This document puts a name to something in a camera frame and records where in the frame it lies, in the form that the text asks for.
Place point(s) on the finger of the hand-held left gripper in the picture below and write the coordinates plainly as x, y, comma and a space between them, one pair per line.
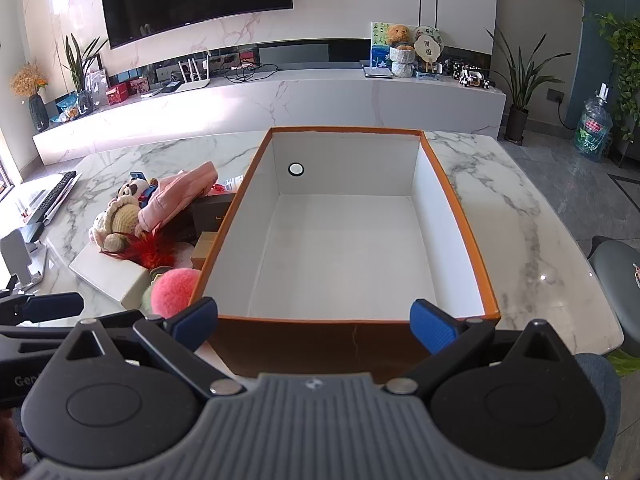
55, 306
30, 336

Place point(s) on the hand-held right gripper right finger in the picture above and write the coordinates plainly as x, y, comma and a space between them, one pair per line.
430, 327

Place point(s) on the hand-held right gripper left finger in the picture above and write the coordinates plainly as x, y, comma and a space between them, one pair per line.
197, 322

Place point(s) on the pink pompom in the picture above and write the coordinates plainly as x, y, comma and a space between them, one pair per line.
172, 290

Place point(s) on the white box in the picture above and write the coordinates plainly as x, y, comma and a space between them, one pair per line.
107, 275

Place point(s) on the small tan box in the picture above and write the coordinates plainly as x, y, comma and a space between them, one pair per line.
202, 250

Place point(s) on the red feather shuttlecock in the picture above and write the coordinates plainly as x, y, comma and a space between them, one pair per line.
155, 252

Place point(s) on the dark grey box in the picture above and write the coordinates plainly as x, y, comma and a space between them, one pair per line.
210, 215

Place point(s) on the beige crocheted doll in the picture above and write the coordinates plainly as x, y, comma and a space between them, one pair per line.
122, 220

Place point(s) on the orange storage box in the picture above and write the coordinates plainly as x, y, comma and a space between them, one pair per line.
340, 240

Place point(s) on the pink cap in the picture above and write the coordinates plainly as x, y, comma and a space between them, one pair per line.
170, 195

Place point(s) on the plush dog toy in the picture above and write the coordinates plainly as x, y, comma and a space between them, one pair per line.
136, 189

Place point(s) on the white marble desktop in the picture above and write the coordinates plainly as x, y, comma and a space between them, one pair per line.
500, 200

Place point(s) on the silver phone stand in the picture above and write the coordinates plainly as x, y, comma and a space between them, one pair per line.
17, 255

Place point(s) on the stack of papers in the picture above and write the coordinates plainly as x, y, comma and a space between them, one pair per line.
29, 199

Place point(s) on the black remote control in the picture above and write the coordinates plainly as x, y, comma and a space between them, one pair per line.
52, 195

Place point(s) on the person's leg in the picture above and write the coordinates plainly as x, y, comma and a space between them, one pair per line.
597, 395

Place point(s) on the grey chair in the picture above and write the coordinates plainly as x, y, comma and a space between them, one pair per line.
617, 280

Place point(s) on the dark vase with dried flowers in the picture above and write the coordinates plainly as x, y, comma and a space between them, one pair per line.
38, 112

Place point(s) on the blue snack bag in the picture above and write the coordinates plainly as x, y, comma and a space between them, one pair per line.
67, 109

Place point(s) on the leafy plant in glass vase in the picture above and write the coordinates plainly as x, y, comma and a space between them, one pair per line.
82, 95

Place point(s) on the potted plant with long leaves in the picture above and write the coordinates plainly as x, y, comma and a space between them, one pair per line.
517, 127

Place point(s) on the red box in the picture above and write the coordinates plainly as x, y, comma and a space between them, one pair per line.
138, 86
116, 94

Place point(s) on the clear plastic bag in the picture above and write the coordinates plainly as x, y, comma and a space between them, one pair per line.
96, 85

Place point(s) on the black set-top box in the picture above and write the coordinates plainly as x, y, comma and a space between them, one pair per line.
171, 86

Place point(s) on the white router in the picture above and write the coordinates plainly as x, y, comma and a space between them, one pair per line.
192, 83

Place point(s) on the white marble TV console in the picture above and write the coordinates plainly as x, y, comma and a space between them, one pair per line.
300, 105

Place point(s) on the group of cow figurines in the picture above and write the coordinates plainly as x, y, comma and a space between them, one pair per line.
472, 77

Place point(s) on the large water bottle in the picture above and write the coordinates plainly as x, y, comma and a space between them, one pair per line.
593, 130

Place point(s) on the silver laptop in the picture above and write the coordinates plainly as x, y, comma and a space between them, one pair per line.
377, 73

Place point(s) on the grey metal cabinet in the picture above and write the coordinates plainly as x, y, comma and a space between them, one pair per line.
631, 154

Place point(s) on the white knitted pot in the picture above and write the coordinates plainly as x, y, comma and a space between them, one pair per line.
402, 62

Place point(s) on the small painting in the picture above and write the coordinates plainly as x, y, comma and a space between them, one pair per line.
379, 47

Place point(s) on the round paper fan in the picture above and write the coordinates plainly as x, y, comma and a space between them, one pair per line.
429, 42

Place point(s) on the brown teddy bear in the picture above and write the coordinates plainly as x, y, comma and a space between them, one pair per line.
399, 35

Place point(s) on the green vine plant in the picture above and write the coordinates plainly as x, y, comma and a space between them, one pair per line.
625, 60

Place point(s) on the dark wall socket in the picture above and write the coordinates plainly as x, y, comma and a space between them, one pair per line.
556, 95

